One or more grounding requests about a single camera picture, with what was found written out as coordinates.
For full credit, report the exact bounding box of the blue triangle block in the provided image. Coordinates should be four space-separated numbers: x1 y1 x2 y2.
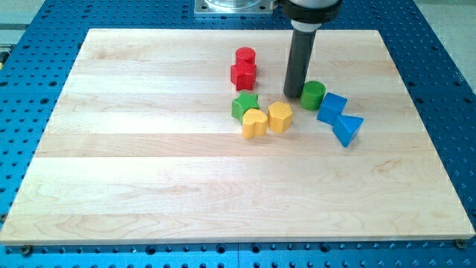
332 115 364 147

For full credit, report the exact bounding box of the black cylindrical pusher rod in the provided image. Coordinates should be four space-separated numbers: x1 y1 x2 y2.
283 29 316 98

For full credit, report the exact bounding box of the wooden board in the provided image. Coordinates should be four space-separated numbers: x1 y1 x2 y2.
1 29 475 245

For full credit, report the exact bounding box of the green cylinder block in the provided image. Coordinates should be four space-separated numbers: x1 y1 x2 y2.
300 80 326 110

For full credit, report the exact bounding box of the yellow heart block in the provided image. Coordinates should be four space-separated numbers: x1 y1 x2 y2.
242 109 268 138

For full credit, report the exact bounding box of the blue cube block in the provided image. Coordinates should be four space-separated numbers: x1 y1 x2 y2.
317 92 347 125

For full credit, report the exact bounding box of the yellow hexagon block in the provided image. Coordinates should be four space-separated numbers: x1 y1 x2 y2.
268 101 293 133

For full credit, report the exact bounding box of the green star block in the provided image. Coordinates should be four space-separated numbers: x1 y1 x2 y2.
231 92 260 123

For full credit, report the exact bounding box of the red cylinder block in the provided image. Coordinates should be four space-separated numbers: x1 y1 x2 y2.
235 47 256 64

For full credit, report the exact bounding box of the red star block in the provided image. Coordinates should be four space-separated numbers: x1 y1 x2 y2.
231 61 257 91

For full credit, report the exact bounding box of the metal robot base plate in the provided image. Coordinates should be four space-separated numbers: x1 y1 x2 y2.
193 0 277 16

